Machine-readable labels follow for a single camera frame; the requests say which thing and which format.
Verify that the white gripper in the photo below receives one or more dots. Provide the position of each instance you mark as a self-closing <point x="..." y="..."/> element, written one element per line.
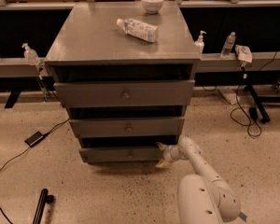
<point x="169" y="154"/>

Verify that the grey bottom drawer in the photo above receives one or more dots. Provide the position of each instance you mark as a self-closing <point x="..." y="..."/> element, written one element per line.
<point x="120" y="154"/>

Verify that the grey drawer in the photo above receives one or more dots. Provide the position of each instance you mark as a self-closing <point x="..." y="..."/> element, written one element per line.
<point x="90" y="128"/>
<point x="120" y="154"/>
<point x="116" y="94"/>

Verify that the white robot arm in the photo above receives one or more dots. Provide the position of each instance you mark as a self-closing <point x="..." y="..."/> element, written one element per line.
<point x="203" y="197"/>

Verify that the grey middle drawer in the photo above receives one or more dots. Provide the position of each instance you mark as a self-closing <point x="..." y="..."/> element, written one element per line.
<point x="90" y="128"/>

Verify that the grey drawer cabinet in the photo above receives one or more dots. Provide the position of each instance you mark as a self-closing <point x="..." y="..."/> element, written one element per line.
<point x="91" y="48"/>

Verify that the grey top drawer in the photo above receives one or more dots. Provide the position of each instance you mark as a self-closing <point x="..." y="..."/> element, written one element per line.
<point x="116" y="94"/>

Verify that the flat white paper pad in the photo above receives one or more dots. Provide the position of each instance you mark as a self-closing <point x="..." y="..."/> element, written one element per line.
<point x="229" y="95"/>

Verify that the blue tape cross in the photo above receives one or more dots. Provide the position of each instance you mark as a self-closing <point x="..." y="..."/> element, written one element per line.
<point x="243" y="216"/>

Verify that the black table leg right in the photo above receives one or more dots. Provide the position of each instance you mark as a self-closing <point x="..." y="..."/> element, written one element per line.
<point x="249" y="87"/>

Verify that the white pump sanitizer bottle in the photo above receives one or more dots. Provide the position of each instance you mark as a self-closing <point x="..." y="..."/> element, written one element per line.
<point x="199" y="42"/>

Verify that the lying clear water bottle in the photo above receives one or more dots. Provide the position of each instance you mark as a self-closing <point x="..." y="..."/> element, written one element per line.
<point x="139" y="29"/>

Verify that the black power adapter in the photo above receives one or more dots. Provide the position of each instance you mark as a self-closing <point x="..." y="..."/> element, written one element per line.
<point x="34" y="139"/>

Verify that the white plastic bag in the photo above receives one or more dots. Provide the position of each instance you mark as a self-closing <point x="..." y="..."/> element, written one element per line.
<point x="243" y="53"/>

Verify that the white bowl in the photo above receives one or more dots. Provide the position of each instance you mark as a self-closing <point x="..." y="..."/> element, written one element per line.
<point x="152" y="6"/>

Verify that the clear pump bottle left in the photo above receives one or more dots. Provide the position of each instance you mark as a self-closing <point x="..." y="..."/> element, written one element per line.
<point x="30" y="55"/>

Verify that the black bracket left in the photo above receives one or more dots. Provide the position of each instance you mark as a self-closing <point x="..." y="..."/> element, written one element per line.
<point x="12" y="99"/>

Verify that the grey shelf rail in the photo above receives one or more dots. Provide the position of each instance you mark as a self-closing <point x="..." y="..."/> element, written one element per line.
<point x="209" y="63"/>

